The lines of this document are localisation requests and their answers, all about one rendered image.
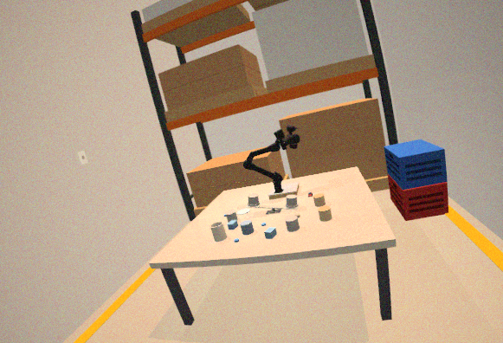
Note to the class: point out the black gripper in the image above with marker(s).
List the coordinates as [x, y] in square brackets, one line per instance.
[291, 129]

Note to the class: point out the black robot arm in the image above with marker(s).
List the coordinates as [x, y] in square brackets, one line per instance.
[275, 147]

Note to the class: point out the light blue block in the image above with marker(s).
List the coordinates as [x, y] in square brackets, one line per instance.
[271, 233]
[232, 225]

